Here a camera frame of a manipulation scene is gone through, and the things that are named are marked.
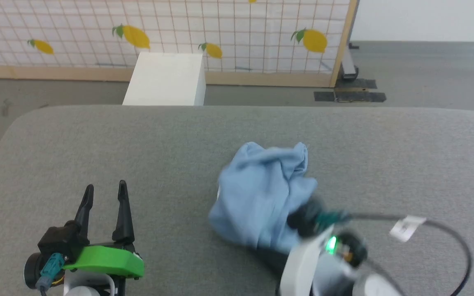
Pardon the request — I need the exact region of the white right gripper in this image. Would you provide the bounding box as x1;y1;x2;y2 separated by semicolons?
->
279;199;344;296

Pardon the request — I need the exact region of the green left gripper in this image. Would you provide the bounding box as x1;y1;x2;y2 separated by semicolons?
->
62;180;145;280

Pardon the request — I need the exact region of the light blue polo shirt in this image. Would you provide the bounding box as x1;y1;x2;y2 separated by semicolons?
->
208;141;319;253

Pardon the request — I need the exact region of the long black floor tape patch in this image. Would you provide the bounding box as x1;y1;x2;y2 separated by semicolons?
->
335;91;387;103

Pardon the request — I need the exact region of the white rectangular box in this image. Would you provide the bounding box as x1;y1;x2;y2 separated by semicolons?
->
122;52;207;106

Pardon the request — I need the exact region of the grey metal partition foot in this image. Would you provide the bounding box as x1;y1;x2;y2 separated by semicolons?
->
339;42;360;81

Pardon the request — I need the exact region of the lemon print partition screen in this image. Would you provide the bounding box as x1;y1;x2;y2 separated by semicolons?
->
0;0;359;88

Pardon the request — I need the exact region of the left cable with teal connector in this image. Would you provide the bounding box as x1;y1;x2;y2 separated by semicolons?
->
35;252;65;296

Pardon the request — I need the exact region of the white cable label tag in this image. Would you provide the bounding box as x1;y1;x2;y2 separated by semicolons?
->
389;215;427;242

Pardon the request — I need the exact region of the dark floor base plate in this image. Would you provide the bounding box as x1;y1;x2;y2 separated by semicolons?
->
335;78;378;89

